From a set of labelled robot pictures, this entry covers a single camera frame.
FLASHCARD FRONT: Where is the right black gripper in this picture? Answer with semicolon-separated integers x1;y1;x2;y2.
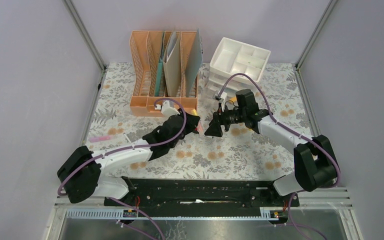
204;102;246;138

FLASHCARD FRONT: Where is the light blue folder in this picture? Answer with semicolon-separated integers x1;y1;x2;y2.
184;28;203;97

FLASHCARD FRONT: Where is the teal folder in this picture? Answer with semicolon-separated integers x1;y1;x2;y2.
154;31;165;97

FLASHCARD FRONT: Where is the white plastic drawer unit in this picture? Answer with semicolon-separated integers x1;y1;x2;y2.
203;37;271;98

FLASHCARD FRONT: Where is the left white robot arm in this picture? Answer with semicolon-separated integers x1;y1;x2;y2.
57;113;200;206

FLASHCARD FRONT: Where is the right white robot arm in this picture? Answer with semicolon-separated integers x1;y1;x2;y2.
204;89;339;206

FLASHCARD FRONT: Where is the floral patterned desk mat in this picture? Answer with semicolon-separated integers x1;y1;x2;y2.
85;62;311;180

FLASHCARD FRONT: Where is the orange plastic file organizer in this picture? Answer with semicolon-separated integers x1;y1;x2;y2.
129;30;202;117

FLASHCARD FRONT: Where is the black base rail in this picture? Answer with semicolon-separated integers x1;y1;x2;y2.
120;178;300;219

